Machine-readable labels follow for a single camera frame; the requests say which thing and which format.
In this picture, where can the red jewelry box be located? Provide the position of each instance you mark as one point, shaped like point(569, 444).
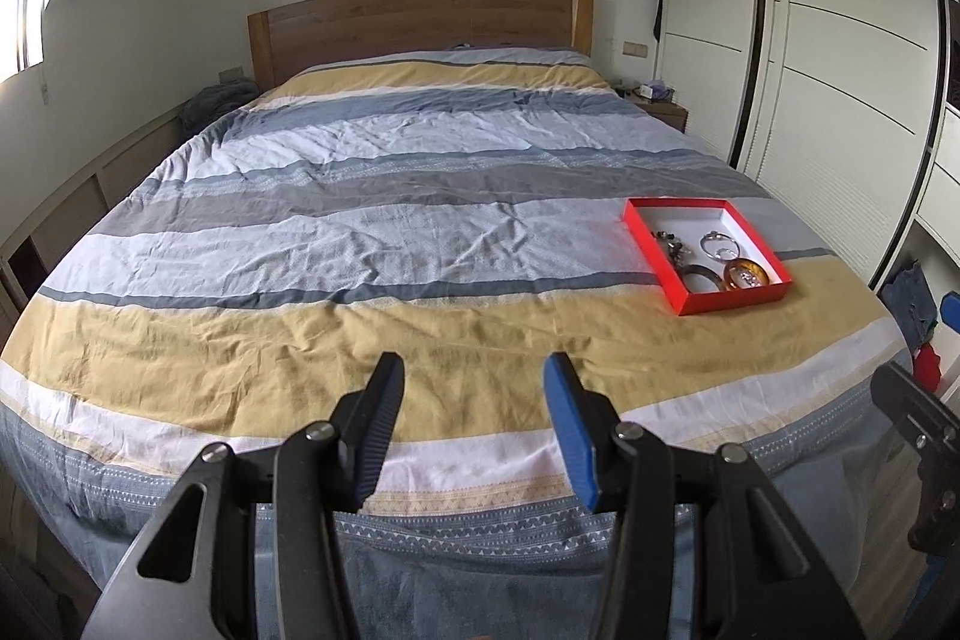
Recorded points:
point(705, 255)

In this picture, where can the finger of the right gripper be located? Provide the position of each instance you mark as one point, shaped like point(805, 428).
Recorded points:
point(949, 310)

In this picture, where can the wooden headboard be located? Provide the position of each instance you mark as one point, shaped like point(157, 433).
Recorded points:
point(286, 40)

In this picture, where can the wooden nightstand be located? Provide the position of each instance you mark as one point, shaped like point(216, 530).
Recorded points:
point(657, 102)

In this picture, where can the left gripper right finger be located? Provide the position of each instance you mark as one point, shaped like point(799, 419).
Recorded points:
point(583, 423)

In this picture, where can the white sliding wardrobe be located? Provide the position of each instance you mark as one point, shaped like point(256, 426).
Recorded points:
point(834, 106)

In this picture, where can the thin silver bangle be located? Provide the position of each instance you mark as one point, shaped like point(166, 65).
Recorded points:
point(719, 246)

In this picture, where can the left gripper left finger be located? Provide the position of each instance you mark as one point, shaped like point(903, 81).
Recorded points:
point(365, 422)

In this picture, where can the dark brown bangle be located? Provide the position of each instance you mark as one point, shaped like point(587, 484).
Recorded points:
point(700, 279)

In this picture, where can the amber resin bangle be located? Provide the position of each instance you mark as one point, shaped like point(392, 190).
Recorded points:
point(743, 274)

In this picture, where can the striped duvet bed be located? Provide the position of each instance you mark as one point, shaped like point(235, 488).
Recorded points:
point(463, 209)

